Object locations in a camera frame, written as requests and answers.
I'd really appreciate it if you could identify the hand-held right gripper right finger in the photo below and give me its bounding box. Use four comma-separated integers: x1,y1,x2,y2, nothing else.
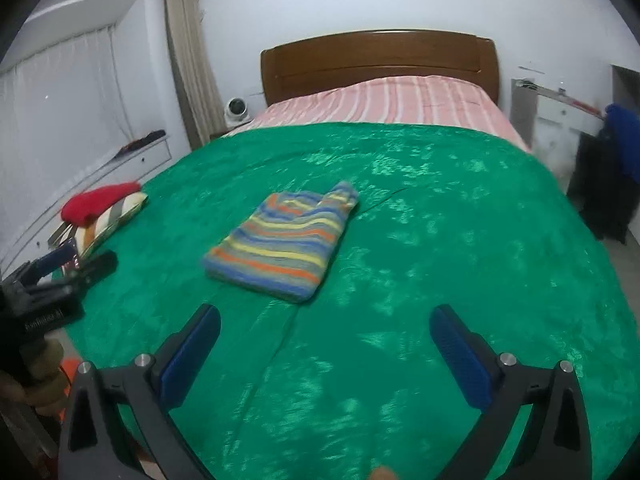
429,304,593,480

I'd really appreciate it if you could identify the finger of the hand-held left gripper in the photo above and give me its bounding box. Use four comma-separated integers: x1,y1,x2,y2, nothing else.
10,247,76,283
30,251,118,301

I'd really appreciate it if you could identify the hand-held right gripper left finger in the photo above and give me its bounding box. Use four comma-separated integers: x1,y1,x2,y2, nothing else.
57,302,222,480

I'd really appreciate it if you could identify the multicolour striped knit sweater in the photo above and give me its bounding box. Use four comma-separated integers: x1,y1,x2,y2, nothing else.
202,180,361,305

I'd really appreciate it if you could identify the person's left hand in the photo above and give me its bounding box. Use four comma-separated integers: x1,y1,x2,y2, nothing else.
20,337,71,411

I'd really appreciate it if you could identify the striped folded cloth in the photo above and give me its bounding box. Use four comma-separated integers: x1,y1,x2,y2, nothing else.
70,191,149,256

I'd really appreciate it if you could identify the red cloth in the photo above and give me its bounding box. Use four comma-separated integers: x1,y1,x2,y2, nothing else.
61,181,142,226

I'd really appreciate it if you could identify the orange item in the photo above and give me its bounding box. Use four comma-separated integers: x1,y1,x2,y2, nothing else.
56,360,81,423

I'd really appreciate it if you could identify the green floral blanket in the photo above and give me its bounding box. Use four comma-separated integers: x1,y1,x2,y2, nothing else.
50,121,628,480

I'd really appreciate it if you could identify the white window bench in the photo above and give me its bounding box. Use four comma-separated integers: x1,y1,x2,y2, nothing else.
0,130,176,271

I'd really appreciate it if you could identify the black flat item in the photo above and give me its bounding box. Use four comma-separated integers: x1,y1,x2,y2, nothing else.
115,130,166,153

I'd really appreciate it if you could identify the white sheer curtain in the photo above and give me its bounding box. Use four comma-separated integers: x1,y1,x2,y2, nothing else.
0,25,136,171

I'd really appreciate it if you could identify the white round fan heater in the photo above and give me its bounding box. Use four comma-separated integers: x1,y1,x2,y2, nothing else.
222,96,252,123

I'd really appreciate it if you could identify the black jacket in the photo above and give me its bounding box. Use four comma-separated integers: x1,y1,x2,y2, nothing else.
565,125,636,246

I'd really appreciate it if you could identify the beige curtain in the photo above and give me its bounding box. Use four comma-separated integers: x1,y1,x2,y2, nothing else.
164,0,226,151

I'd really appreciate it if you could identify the white desk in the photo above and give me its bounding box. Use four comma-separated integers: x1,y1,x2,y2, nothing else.
510,77,608,156

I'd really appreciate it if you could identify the pink striped bed sheet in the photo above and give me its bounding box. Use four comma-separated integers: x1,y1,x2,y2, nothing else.
220,75,533,153

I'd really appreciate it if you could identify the blue garment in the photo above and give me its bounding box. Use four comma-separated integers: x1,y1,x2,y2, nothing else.
602,102,640,183

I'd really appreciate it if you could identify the brown wooden headboard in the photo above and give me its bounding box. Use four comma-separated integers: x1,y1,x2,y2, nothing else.
260,29,501,108

